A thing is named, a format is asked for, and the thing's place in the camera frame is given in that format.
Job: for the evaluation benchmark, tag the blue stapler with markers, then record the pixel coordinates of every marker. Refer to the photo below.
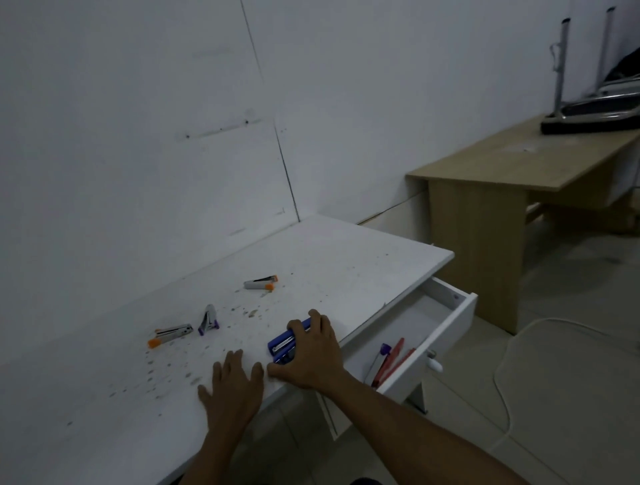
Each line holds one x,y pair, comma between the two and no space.
280,344

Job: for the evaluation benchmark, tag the purple and grey stapler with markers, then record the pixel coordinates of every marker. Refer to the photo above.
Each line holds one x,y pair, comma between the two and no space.
208,322

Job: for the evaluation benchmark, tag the light wooden desk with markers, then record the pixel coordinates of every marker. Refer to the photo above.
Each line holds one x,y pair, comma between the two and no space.
480,235

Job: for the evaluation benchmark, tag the white desk drawer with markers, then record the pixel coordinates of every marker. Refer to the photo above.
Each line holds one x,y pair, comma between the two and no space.
440,325

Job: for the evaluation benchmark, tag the person's right forearm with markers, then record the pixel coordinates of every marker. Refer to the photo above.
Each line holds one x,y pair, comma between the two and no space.
400,439

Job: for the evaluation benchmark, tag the person's left thumb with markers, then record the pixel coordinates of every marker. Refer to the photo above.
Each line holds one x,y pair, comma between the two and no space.
257,377

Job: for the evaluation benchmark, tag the black and silver clothes iron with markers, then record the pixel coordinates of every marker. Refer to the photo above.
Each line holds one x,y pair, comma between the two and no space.
595,112

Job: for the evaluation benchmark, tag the person's left hand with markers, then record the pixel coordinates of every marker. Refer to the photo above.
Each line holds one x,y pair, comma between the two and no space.
232,399

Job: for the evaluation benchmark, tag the grey stapler with orange end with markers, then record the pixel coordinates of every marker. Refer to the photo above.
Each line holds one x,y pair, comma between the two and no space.
170,335
260,284

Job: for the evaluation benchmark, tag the white desk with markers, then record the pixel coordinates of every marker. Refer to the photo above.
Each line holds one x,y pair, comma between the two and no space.
330,424

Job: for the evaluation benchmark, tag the person's left forearm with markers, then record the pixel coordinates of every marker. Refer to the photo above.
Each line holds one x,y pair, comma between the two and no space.
220,459

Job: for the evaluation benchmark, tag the person's left middle finger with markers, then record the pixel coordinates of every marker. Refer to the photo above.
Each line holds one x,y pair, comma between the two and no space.
229,367

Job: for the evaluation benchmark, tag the person's right middle finger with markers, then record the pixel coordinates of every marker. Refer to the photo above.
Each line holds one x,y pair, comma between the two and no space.
316,324

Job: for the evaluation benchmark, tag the grey metal pole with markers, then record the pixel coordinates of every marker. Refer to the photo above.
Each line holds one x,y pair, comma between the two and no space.
561,65

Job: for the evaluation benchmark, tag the person's right hand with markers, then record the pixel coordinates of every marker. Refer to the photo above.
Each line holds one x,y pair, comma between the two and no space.
315,359

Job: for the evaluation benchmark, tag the red stapler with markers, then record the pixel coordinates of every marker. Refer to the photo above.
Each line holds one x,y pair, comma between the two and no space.
392,360

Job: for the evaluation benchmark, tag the person's right thumb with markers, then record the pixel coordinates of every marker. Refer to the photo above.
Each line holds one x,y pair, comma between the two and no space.
280,371

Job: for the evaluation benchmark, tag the white drawer knob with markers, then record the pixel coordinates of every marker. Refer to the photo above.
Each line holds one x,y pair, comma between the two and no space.
434,363

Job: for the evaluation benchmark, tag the white and purple stapler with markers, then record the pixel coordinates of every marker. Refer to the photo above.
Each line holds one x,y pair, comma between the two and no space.
377,362

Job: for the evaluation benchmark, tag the person's left little finger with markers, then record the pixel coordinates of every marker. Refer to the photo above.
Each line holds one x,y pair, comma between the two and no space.
205,395

